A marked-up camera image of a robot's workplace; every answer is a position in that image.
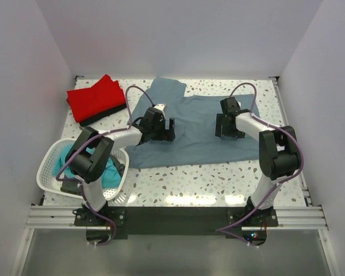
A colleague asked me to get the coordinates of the red folded t-shirt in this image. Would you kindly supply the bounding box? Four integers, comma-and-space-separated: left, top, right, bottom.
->
66, 74, 127, 123

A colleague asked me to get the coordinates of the white plastic laundry basket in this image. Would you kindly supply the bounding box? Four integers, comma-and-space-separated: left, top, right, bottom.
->
36, 138, 129, 201

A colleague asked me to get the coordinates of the black folded t-shirt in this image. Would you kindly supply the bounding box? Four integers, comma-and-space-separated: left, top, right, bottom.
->
67, 97, 127, 127

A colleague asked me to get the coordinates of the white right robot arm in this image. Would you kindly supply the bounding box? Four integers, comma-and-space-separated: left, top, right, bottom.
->
215, 97, 302, 226

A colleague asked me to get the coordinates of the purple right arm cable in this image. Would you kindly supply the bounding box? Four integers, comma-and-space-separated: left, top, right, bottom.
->
215, 82, 305, 238

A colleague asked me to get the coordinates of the dark grey t-shirt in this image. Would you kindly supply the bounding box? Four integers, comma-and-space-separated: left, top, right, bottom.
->
60, 156, 125, 195

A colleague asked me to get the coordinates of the aluminium extrusion rail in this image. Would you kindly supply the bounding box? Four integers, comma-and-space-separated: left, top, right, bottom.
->
25, 204, 84, 229

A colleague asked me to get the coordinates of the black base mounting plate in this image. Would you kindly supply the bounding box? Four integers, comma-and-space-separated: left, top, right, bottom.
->
74, 205, 279, 240

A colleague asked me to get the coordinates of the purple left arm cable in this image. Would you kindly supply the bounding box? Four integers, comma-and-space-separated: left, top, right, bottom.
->
56, 85, 159, 247

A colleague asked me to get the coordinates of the turquoise t-shirt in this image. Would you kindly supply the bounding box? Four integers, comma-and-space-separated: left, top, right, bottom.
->
52, 143, 125, 189

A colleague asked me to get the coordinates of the grey-blue t-shirt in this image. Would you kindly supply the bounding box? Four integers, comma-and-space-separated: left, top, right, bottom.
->
125, 78, 259, 169

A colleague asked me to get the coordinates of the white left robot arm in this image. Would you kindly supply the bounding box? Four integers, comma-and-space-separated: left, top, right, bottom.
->
56, 104, 175, 225

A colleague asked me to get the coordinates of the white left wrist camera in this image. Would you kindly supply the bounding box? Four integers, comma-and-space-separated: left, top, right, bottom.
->
154, 103, 166, 113

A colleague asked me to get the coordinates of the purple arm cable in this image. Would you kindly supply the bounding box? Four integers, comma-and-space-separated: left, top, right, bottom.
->
215, 82, 305, 238
56, 85, 159, 247

